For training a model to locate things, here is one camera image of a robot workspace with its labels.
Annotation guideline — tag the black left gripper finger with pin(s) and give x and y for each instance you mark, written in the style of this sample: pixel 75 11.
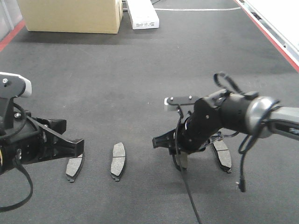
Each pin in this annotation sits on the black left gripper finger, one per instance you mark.
pixel 56 146
pixel 58 125

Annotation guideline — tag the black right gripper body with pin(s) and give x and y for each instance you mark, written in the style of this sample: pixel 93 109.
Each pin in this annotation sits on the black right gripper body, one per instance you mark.
pixel 198 127

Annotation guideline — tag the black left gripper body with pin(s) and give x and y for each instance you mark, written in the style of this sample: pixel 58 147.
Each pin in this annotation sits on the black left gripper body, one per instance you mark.
pixel 21 144

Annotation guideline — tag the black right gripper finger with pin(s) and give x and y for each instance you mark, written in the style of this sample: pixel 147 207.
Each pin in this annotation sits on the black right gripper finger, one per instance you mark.
pixel 178 162
pixel 166 140

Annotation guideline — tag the dark grey brake pad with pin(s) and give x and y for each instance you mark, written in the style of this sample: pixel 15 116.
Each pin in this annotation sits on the dark grey brake pad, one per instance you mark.
pixel 223 156
pixel 182 161
pixel 74 167
pixel 118 161

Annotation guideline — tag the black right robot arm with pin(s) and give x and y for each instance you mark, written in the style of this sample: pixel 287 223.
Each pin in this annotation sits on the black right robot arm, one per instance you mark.
pixel 247 113

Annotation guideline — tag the cardboard box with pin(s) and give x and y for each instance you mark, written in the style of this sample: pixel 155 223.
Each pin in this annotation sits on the cardboard box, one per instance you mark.
pixel 72 16

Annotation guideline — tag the white long box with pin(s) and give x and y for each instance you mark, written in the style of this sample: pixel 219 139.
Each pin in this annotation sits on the white long box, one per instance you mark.
pixel 142 14

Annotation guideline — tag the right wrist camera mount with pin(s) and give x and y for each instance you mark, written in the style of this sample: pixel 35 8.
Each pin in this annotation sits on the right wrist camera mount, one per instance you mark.
pixel 171 103

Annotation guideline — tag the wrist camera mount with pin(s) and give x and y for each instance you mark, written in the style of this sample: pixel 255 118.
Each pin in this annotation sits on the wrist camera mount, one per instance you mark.
pixel 171 103
pixel 11 86

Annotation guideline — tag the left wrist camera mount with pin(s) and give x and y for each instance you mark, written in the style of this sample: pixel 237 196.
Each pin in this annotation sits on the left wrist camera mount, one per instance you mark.
pixel 11 86

